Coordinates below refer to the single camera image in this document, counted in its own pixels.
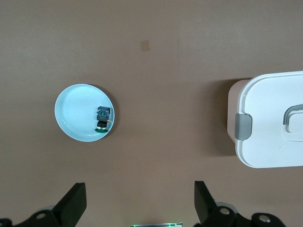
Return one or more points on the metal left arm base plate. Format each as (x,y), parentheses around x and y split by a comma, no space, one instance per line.
(165,224)

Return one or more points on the light blue round plate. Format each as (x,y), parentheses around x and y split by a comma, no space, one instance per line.
(75,113)

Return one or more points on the white lidded storage box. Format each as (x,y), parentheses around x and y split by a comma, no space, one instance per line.
(267,99)

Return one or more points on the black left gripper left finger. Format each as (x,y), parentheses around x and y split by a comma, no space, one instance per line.
(68,205)

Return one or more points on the brown tape patch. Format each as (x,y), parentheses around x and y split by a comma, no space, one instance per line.
(144,45)

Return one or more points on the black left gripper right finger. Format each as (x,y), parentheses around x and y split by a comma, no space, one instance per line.
(206,208)

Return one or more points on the green push button switch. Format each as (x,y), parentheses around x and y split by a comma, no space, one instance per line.
(103,118)

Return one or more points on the grey box latch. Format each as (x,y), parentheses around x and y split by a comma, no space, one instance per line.
(243,126)

